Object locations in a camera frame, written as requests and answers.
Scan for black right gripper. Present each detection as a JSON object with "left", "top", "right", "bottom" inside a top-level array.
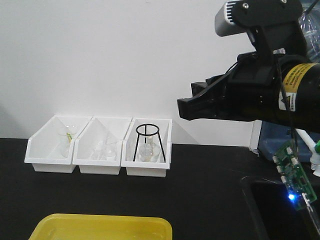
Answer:
[{"left": 177, "top": 52, "right": 283, "bottom": 123}]

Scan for yellow plastic tray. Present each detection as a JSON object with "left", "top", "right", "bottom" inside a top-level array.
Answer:
[{"left": 29, "top": 213, "right": 173, "bottom": 240}]

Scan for glass flask in right bin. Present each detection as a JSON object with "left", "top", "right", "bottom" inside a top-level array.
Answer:
[{"left": 139, "top": 136, "right": 161, "bottom": 163}]

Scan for right white storage bin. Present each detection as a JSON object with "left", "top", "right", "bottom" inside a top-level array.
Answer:
[{"left": 121, "top": 117, "right": 173, "bottom": 178}]

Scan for white storage bin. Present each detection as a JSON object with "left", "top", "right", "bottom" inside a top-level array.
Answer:
[
  {"left": 24, "top": 115, "right": 93, "bottom": 174},
  {"left": 72, "top": 116, "right": 132, "bottom": 175},
  {"left": 121, "top": 117, "right": 173, "bottom": 178}
]

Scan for glassware in middle bin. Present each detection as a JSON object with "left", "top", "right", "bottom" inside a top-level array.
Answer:
[{"left": 89, "top": 133, "right": 117, "bottom": 161}]

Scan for white lab faucet green knobs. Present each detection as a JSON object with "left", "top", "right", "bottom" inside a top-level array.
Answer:
[{"left": 296, "top": 129, "right": 320, "bottom": 177}]

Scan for middle white storage bin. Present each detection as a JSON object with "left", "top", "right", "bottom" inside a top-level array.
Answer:
[{"left": 72, "top": 116, "right": 132, "bottom": 175}]

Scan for green circuit board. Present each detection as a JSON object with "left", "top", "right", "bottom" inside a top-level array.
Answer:
[{"left": 272, "top": 139, "right": 317, "bottom": 211}]

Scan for black lab sink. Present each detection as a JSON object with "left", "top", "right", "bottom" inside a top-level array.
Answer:
[{"left": 240, "top": 176, "right": 320, "bottom": 240}]

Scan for glass funnel in left bin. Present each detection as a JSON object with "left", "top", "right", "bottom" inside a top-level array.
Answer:
[{"left": 57, "top": 124, "right": 78, "bottom": 158}]

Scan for left white storage bin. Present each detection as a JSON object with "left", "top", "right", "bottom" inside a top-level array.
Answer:
[{"left": 24, "top": 115, "right": 93, "bottom": 174}]

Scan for black wire tripod stand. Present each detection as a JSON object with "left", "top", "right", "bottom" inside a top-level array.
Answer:
[{"left": 132, "top": 123, "right": 166, "bottom": 163}]

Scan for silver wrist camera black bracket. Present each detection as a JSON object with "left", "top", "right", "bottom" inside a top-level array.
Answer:
[{"left": 214, "top": 0, "right": 307, "bottom": 65}]

